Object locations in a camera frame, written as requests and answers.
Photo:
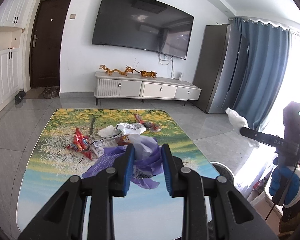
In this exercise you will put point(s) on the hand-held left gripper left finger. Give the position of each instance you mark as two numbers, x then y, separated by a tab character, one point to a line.
128	170

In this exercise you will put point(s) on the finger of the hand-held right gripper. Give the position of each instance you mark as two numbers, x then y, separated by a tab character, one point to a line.
262	137

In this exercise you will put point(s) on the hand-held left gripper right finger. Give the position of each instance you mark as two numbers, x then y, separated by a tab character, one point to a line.
166	172

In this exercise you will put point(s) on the purple plastic bag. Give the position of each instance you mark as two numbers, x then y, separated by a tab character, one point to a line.
110	160

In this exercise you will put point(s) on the translucent white plastic bag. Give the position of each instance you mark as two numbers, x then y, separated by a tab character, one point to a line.
140	143

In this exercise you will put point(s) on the white tissue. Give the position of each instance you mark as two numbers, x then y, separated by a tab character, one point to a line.
236	120

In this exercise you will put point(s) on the printed white wrapper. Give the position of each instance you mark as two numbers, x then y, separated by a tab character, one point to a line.
102	146

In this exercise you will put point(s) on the silver foil wrapper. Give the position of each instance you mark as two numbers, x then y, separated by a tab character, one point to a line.
130	127

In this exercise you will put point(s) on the white round bin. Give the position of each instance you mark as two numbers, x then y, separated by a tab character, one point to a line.
225	172

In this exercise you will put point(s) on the red snack wrapper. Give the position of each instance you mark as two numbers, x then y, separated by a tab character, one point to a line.
78	141

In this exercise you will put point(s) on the person's right hand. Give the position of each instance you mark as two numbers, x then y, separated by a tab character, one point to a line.
288	187

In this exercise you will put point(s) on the white crumpled paper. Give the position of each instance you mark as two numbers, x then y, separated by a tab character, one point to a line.
107	131

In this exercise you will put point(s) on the red clear wrapper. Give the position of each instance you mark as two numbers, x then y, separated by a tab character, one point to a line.
150	126

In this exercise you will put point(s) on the blue curtain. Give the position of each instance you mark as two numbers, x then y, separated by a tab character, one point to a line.
262	67

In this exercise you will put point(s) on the white television stand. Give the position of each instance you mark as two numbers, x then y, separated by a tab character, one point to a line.
130	86

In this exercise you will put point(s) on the grey refrigerator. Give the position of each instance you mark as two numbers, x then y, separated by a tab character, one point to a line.
215	67

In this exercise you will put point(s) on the orange tiger figurine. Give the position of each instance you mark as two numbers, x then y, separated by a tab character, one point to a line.
148	74

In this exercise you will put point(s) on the short orange dragon figurine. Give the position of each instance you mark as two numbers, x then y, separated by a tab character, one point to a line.
130	70

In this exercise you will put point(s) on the long orange dragon figurine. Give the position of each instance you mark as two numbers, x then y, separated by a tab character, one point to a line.
111	70

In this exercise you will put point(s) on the brown pair of shoes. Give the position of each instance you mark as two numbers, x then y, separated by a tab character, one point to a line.
49	92

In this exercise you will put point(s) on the black shoe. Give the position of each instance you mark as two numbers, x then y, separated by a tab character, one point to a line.
19	97

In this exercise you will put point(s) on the dark brown door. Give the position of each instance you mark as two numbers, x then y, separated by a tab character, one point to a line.
47	42

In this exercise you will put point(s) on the white lower cabinet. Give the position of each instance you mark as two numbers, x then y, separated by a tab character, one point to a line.
3	75

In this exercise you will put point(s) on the wall-mounted black television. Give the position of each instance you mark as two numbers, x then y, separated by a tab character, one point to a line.
140	25

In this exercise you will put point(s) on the wall light switch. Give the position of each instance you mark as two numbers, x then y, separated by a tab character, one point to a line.
72	16

